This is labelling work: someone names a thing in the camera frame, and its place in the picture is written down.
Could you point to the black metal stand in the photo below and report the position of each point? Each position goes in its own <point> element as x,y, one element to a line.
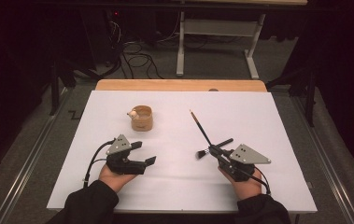
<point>56,90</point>
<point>311,96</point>

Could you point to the metal floor rail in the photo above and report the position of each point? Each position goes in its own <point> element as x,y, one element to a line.
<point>327,161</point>
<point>31,161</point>

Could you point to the person's left hand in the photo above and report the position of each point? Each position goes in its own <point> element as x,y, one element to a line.
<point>115,180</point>

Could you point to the tan pen holder with bear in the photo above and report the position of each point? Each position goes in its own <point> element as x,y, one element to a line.
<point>142,123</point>

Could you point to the thin black calligraphy brush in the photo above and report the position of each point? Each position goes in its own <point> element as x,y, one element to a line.
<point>201,127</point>

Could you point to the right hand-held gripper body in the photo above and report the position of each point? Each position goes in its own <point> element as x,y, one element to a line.
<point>247,155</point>

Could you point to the black computer tower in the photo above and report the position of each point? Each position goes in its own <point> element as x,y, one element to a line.
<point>103,34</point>

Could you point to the person's right hand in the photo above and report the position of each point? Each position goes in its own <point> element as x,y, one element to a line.
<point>246,188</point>

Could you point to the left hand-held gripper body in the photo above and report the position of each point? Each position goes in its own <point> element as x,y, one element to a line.
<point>124,165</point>

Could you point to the black makeup brush silver ferrule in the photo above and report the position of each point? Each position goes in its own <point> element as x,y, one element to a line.
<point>224,143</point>

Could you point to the white-framed desk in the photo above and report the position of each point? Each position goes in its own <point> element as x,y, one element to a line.
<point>218,27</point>

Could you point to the white table mat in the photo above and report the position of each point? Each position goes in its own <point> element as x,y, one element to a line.
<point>181,186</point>

